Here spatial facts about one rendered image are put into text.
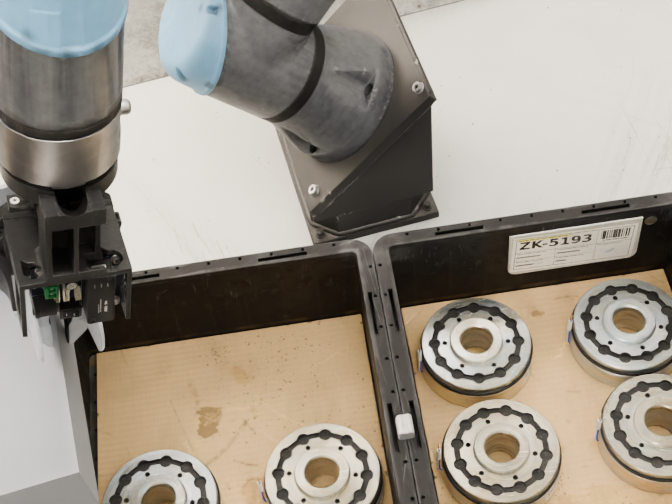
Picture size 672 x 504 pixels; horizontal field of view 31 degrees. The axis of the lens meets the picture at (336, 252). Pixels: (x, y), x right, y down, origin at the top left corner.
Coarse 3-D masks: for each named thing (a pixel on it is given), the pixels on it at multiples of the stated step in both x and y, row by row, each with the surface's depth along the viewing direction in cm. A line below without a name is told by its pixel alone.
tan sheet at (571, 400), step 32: (544, 288) 120; (576, 288) 120; (416, 320) 119; (544, 320) 118; (416, 352) 117; (480, 352) 116; (544, 352) 116; (416, 384) 115; (544, 384) 113; (576, 384) 113; (448, 416) 112; (544, 416) 112; (576, 416) 111; (576, 448) 109; (576, 480) 107; (608, 480) 107
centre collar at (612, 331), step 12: (624, 300) 114; (636, 300) 114; (612, 312) 113; (636, 312) 114; (648, 312) 113; (612, 324) 112; (648, 324) 112; (612, 336) 112; (624, 336) 112; (636, 336) 112; (648, 336) 112
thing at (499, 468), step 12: (480, 432) 107; (492, 432) 107; (504, 432) 107; (516, 432) 107; (480, 444) 106; (528, 444) 106; (480, 456) 106; (516, 456) 105; (528, 456) 106; (492, 468) 105; (504, 468) 105; (516, 468) 105
